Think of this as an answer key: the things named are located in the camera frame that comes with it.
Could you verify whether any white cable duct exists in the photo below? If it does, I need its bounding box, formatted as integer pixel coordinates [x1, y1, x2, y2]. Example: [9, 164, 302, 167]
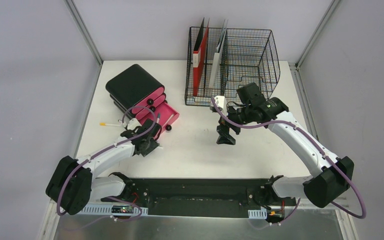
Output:
[78, 203, 149, 217]
[247, 208, 267, 220]

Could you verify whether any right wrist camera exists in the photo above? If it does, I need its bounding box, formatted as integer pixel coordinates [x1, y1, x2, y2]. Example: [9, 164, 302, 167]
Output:
[210, 95, 227, 115]

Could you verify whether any white cable duct left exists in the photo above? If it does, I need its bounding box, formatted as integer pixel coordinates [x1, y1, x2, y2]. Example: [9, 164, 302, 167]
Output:
[78, 203, 149, 217]

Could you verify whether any black pink drawer unit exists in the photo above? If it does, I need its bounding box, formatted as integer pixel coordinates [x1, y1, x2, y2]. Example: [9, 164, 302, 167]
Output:
[105, 64, 180, 132]

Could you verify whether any red notebook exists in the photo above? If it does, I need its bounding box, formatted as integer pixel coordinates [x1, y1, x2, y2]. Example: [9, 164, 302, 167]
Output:
[192, 18, 209, 97]

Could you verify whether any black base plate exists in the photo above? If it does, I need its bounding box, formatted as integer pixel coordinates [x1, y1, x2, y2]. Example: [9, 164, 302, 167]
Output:
[102, 178, 296, 219]

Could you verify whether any white cable duct right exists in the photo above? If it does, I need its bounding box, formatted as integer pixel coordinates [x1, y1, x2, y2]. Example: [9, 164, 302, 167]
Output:
[247, 208, 267, 220]

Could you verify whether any black wire mesh organizer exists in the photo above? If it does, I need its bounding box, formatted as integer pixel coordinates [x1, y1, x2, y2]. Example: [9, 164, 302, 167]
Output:
[184, 26, 281, 107]

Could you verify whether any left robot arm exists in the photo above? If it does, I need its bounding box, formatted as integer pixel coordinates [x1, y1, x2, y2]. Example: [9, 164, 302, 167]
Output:
[45, 117, 161, 216]

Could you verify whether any white pen orange cap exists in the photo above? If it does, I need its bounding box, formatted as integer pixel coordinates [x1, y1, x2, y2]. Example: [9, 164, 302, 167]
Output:
[99, 122, 124, 128]

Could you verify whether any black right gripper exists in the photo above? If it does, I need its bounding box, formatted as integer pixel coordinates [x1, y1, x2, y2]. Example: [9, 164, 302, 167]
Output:
[216, 103, 253, 145]

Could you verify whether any grey notebook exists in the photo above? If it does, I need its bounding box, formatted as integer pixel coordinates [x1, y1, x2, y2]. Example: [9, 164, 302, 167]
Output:
[208, 19, 229, 89]

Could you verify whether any teal white pen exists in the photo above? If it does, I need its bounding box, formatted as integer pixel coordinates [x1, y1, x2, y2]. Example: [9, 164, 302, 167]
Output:
[156, 113, 161, 124]

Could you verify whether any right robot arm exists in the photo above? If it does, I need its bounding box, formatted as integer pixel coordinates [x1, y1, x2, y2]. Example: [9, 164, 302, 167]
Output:
[210, 82, 355, 208]

